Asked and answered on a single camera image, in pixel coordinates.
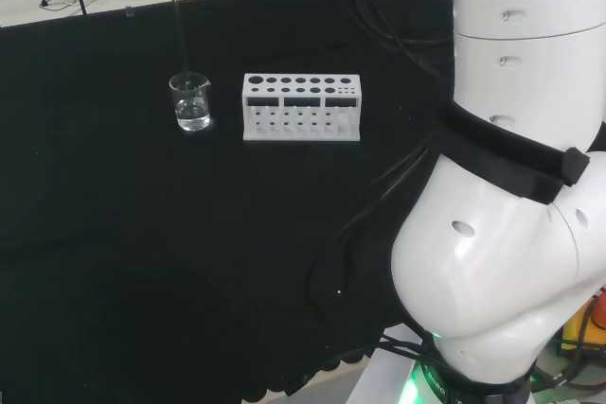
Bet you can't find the yellow stop button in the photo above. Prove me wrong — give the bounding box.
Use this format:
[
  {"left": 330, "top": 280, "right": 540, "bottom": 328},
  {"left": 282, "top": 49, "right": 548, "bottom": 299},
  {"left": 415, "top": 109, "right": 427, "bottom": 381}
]
[{"left": 561, "top": 288, "right": 606, "bottom": 358}]

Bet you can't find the white test tube rack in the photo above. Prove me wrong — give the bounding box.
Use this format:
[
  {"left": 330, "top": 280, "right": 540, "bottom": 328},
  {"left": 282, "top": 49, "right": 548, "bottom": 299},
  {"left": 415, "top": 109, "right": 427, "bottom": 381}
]
[{"left": 242, "top": 73, "right": 362, "bottom": 142}]

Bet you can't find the clear glass beaker with water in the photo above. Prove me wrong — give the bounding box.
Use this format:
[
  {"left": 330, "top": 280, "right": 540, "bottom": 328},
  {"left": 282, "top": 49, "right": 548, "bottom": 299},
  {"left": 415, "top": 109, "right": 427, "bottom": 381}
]
[{"left": 169, "top": 71, "right": 212, "bottom": 132}]

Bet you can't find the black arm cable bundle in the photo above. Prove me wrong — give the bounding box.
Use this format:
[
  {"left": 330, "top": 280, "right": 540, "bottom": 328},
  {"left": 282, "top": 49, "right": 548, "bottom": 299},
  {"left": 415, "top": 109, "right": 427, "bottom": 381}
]
[
  {"left": 306, "top": 132, "right": 442, "bottom": 325},
  {"left": 306, "top": 0, "right": 456, "bottom": 89}
]

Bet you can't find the black bench cloth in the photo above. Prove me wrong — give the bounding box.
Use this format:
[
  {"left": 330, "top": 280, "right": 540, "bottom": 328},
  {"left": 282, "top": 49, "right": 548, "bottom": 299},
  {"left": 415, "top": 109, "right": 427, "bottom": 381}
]
[{"left": 0, "top": 0, "right": 458, "bottom": 404}]

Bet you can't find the clear glass rod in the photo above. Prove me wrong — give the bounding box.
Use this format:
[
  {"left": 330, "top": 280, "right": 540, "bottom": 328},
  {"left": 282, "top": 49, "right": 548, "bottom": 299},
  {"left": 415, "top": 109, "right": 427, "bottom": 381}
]
[{"left": 171, "top": 0, "right": 190, "bottom": 77}]

